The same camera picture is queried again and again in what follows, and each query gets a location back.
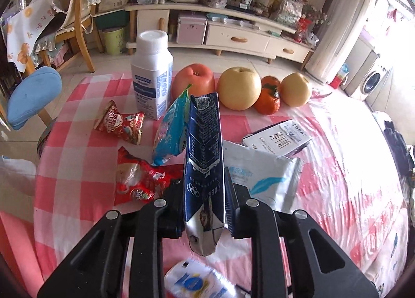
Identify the dark cloth pile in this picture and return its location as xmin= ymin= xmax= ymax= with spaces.
xmin=373 ymin=110 xmax=415 ymax=221

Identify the pale green waste bin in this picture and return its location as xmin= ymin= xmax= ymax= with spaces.
xmin=102 ymin=26 xmax=127 ymax=56

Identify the white grey paper carton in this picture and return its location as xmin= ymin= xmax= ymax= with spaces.
xmin=241 ymin=119 xmax=313 ymax=158

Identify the red cone wrapper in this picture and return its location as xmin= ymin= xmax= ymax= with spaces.
xmin=94 ymin=100 xmax=146 ymax=146

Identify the yellow pear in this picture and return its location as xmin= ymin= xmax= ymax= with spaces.
xmin=280 ymin=72 xmax=313 ymax=107
xmin=217 ymin=66 xmax=262 ymax=111

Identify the red package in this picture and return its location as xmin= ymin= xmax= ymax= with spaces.
xmin=293 ymin=16 xmax=312 ymax=44

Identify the white washing machine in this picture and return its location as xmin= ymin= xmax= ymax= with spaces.
xmin=344 ymin=47 xmax=394 ymax=111

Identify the blue cow snack packet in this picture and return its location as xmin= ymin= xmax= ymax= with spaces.
xmin=152 ymin=84 xmax=192 ymax=166

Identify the white orange-print tablecloth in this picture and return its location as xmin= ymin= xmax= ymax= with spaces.
xmin=0 ymin=0 xmax=54 ymax=73

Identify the dried flower bunch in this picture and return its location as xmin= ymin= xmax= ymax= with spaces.
xmin=301 ymin=0 xmax=328 ymax=26

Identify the pink storage box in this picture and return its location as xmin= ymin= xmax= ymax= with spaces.
xmin=177 ymin=13 xmax=208 ymax=45

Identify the red blue bag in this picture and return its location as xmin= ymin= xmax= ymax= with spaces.
xmin=329 ymin=63 xmax=351 ymax=89

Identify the red apple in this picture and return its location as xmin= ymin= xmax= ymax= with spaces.
xmin=171 ymin=63 xmax=216 ymax=101

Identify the cream television cabinet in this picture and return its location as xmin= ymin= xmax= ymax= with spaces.
xmin=125 ymin=2 xmax=315 ymax=70

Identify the light grey cushion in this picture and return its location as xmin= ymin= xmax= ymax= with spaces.
xmin=0 ymin=155 xmax=37 ymax=196

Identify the dark round stool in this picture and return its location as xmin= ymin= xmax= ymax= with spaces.
xmin=36 ymin=123 xmax=54 ymax=159

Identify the dark green crate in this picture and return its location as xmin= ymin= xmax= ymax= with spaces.
xmin=95 ymin=10 xmax=130 ymax=30

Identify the white lace curtain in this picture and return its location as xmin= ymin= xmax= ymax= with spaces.
xmin=306 ymin=0 xmax=381 ymax=85

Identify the red snack packet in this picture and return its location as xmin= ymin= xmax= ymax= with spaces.
xmin=113 ymin=146 xmax=185 ymax=206

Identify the blue cushioned stool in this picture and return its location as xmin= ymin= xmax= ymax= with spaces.
xmin=6 ymin=66 xmax=63 ymax=131

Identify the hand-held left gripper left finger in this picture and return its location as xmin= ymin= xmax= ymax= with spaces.
xmin=37 ymin=181 xmax=185 ymax=298

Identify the white plastic bottle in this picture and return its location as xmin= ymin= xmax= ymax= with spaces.
xmin=130 ymin=30 xmax=173 ymax=121

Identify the white pouch blue feather print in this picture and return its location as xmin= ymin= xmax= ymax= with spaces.
xmin=222 ymin=139 xmax=303 ymax=212

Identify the wooden chair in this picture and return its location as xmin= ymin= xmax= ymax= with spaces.
xmin=32 ymin=0 xmax=106 ymax=73

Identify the filled clear plastic bag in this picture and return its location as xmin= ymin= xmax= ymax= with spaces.
xmin=275 ymin=0 xmax=303 ymax=28

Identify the white blue yellow packet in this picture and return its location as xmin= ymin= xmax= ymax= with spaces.
xmin=164 ymin=257 xmax=240 ymax=298

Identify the dark blue milk carton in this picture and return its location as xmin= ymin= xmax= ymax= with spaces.
xmin=183 ymin=92 xmax=227 ymax=257

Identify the orange tangerine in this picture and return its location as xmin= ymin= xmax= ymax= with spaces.
xmin=261 ymin=75 xmax=281 ymax=89

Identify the red white checked tablecloth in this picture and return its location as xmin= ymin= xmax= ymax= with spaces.
xmin=0 ymin=71 xmax=411 ymax=298

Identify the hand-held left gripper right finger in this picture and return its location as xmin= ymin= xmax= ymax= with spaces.
xmin=224 ymin=168 xmax=380 ymax=298

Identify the orange persimmon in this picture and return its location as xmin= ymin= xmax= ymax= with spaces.
xmin=253 ymin=86 xmax=281 ymax=115

